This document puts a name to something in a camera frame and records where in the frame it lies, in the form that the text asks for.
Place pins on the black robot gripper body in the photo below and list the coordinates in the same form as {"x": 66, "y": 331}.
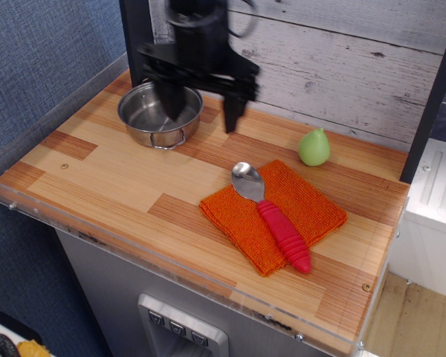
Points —
{"x": 201, "y": 56}

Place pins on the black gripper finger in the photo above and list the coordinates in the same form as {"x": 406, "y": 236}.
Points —
{"x": 172, "y": 98}
{"x": 234, "y": 107}

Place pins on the green toy pear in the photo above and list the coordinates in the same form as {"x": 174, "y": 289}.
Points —
{"x": 314, "y": 148}

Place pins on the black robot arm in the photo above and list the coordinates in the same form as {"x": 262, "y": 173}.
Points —
{"x": 197, "y": 7}

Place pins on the small stainless steel pan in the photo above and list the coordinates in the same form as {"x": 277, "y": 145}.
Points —
{"x": 147, "y": 123}

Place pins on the orange knitted cloth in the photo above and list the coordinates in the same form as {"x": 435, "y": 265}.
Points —
{"x": 311, "y": 213}

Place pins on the clear acrylic table guard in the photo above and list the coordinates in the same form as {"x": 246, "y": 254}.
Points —
{"x": 85, "y": 175}

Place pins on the grey cabinet with dispenser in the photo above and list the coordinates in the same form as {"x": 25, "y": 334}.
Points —
{"x": 143, "y": 311}

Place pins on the white ribbed side unit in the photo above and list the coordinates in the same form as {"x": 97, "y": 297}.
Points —
{"x": 418, "y": 250}

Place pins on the red-handled metal spoon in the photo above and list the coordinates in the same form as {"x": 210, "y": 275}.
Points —
{"x": 248, "y": 183}

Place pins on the dark left vertical post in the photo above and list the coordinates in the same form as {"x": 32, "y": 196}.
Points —
{"x": 137, "y": 29}

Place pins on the dark vertical post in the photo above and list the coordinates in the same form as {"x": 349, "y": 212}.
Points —
{"x": 426, "y": 124}
{"x": 137, "y": 29}

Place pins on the dark right vertical post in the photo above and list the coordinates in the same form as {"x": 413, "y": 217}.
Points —
{"x": 426, "y": 124}

